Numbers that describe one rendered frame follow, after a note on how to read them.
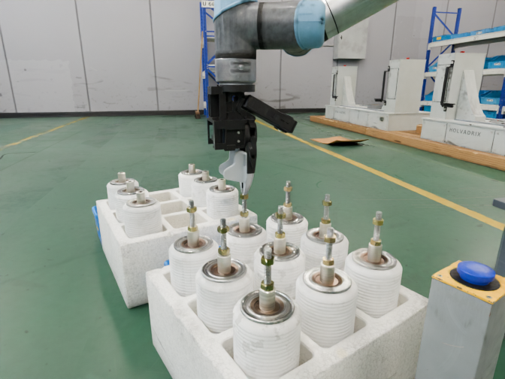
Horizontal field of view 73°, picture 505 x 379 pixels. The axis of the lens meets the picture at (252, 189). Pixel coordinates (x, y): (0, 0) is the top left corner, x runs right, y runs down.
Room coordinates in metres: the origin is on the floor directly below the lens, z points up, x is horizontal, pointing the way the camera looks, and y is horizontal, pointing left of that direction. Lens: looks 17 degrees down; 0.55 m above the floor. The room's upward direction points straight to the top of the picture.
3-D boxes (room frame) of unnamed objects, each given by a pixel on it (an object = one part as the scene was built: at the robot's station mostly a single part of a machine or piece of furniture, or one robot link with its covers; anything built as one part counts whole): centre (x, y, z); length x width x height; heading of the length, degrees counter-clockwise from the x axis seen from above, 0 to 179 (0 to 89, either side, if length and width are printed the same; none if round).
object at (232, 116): (0.66, 0.04, 0.49); 0.09 x 0.08 x 0.12; 107
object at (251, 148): (0.65, 0.01, 0.43); 0.05 x 0.02 x 0.09; 17
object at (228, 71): (0.66, 0.03, 0.57); 0.08 x 0.08 x 0.05
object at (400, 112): (4.49, -1.53, 0.45); 1.61 x 0.57 x 0.74; 12
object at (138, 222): (0.85, 0.29, 0.16); 0.10 x 0.10 x 0.18
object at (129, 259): (1.01, 0.25, 0.09); 0.39 x 0.39 x 0.18; 32
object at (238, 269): (0.50, 0.05, 0.25); 0.08 x 0.08 x 0.01
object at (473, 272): (0.38, -0.28, 0.32); 0.04 x 0.04 x 0.02
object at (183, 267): (0.60, 0.11, 0.16); 0.10 x 0.10 x 0.18
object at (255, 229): (0.67, 0.02, 0.25); 0.08 x 0.08 x 0.01
